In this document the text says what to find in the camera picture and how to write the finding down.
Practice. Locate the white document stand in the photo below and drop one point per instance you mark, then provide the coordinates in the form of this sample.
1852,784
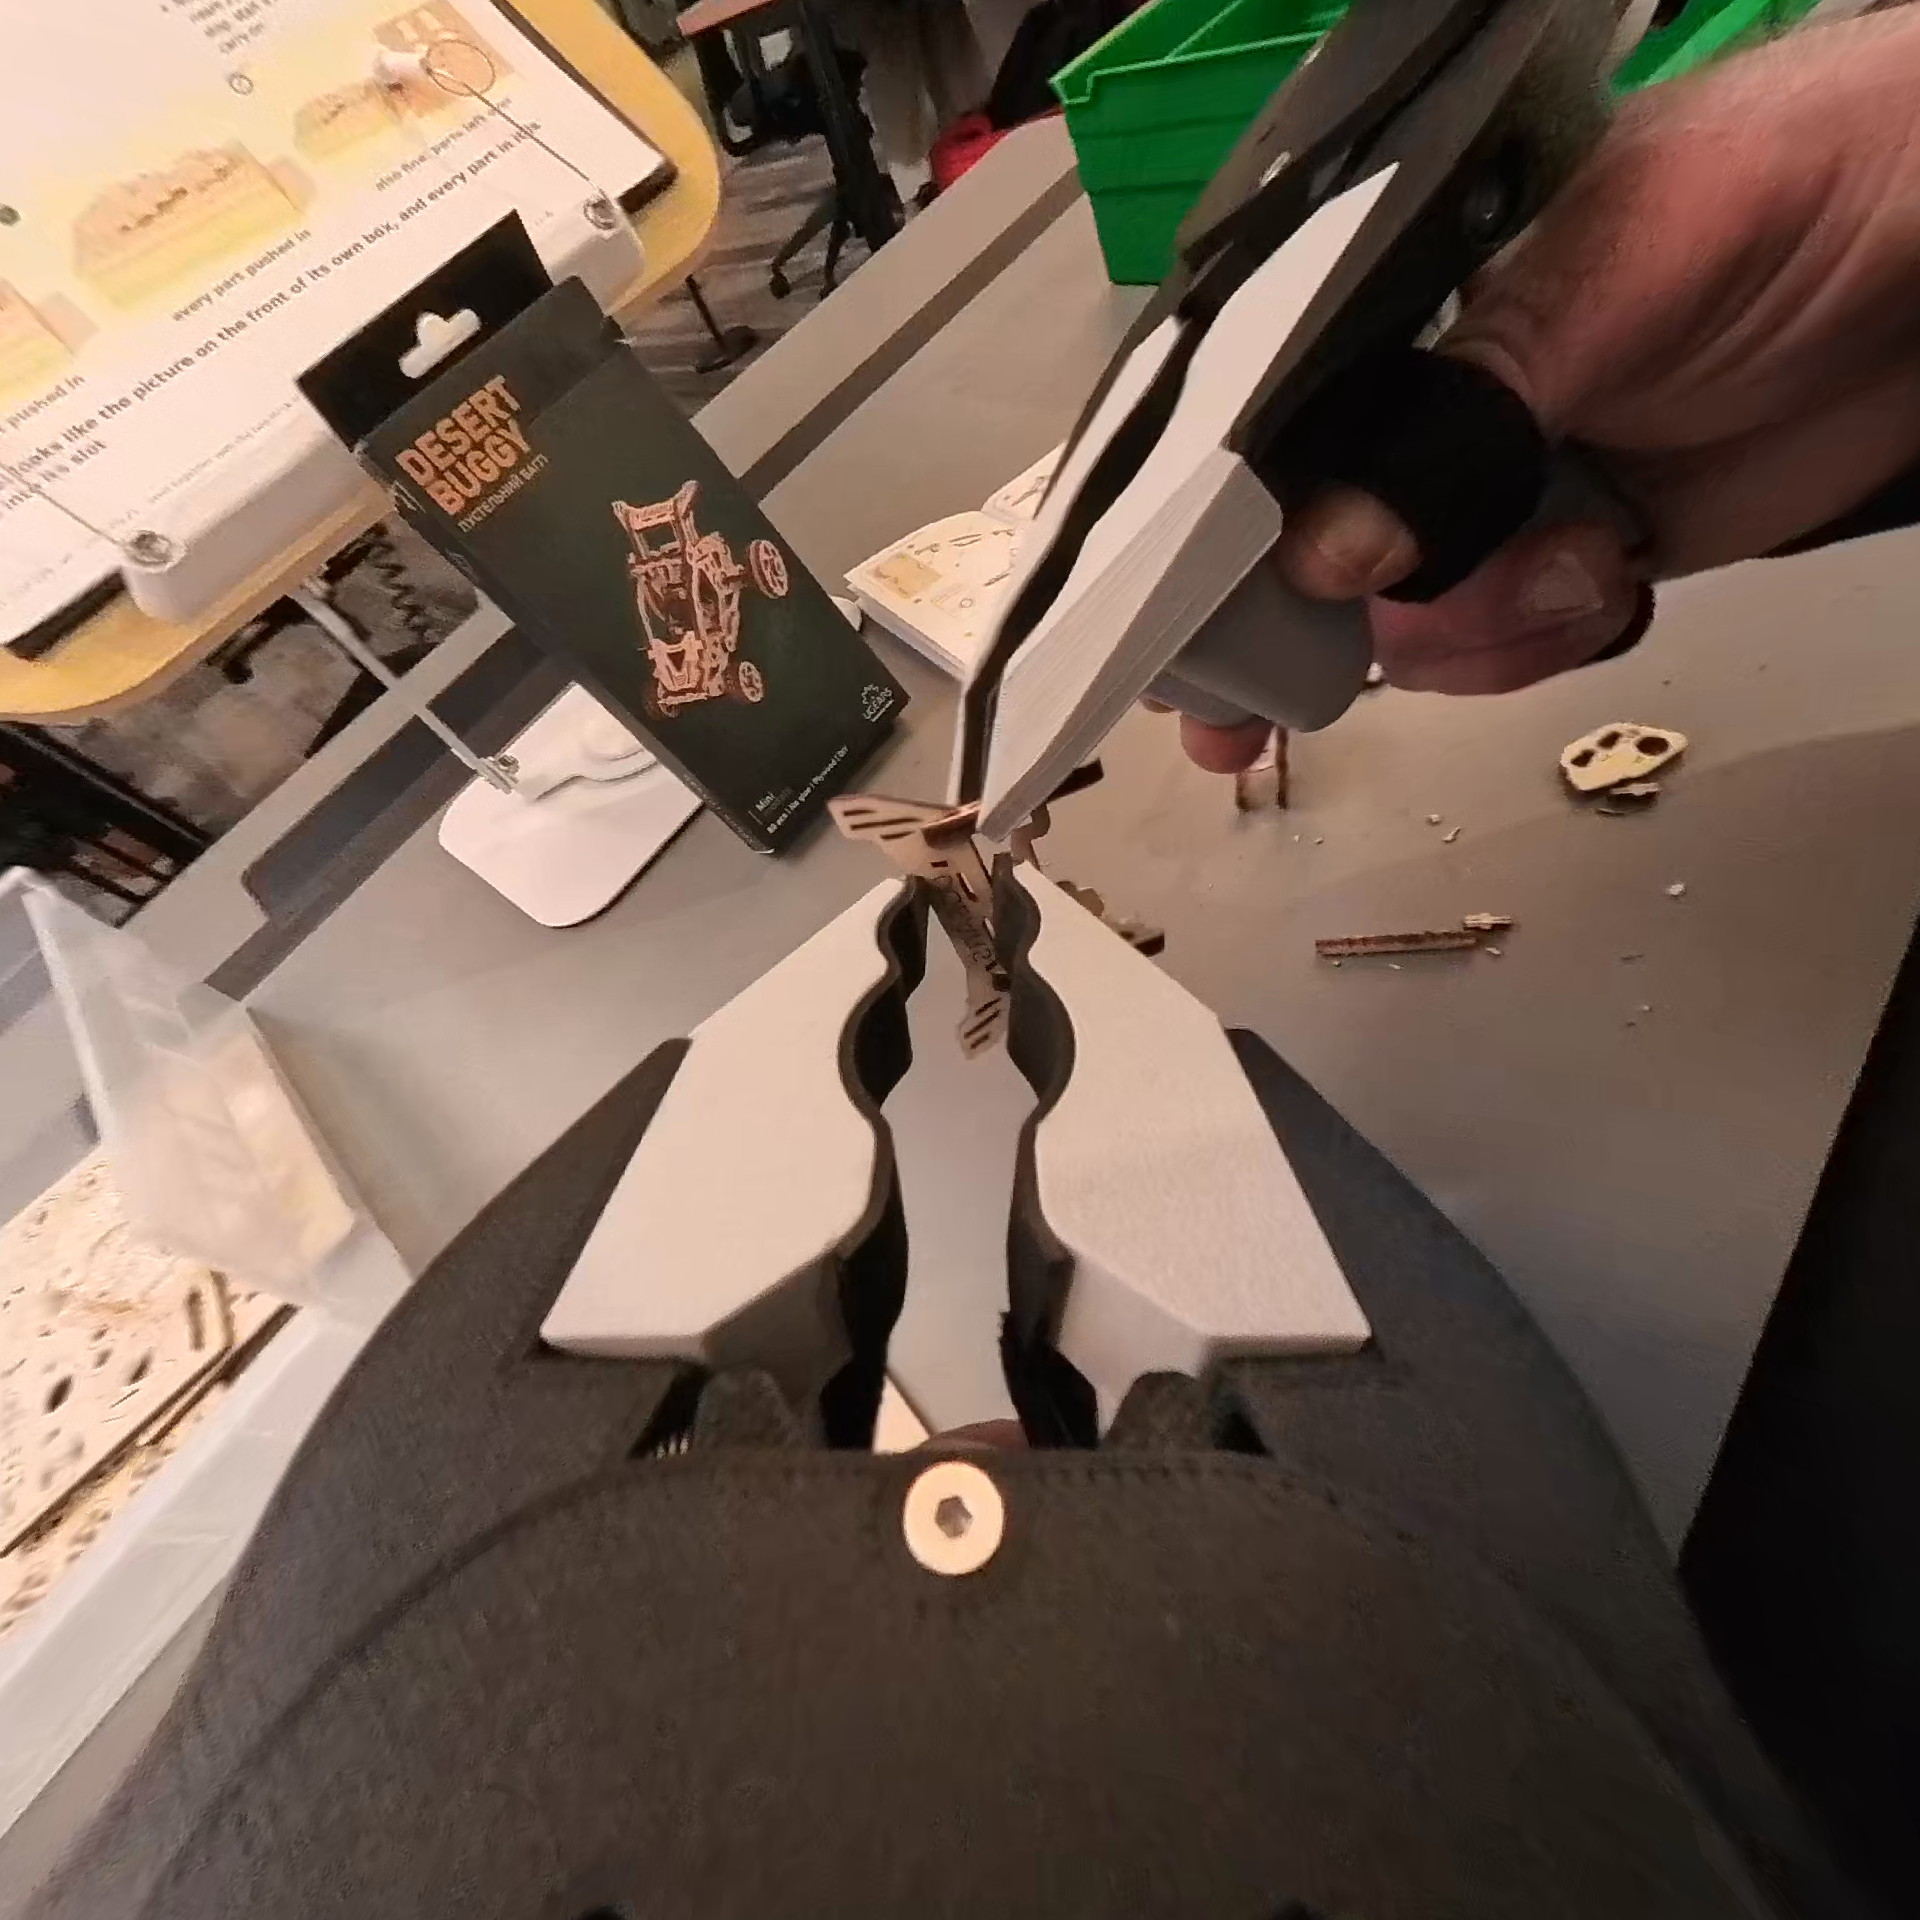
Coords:
571,855

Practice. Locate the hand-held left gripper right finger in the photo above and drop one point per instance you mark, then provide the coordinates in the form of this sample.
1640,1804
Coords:
1200,1201

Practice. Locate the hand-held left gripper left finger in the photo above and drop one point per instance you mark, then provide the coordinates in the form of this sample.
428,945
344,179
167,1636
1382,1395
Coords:
720,1201

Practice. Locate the black model kit box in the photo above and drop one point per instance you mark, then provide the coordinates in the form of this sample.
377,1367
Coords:
600,630

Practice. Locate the clear plastic bag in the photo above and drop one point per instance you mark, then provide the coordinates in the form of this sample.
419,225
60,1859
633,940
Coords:
212,1142

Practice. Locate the small wooden plate with holes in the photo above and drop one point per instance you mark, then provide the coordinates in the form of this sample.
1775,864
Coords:
1590,765

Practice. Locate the instruction sheet board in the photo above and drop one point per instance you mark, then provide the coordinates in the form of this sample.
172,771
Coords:
224,225

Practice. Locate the open instruction booklet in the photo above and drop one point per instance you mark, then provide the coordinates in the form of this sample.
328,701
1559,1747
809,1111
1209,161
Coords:
932,587

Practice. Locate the wooden strip part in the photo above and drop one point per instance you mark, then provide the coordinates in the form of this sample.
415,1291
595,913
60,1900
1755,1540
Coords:
1396,943

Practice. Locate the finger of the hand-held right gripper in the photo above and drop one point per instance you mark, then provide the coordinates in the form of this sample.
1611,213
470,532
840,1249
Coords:
1276,331
1123,396

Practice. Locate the wooden wishbone part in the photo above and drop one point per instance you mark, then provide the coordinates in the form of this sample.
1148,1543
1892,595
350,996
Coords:
902,821

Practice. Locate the perforated plywood sheet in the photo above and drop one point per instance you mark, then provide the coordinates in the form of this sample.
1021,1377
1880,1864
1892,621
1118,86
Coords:
77,1349

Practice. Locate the green plastic bin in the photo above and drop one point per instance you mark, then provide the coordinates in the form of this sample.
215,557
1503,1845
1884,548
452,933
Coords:
1142,165

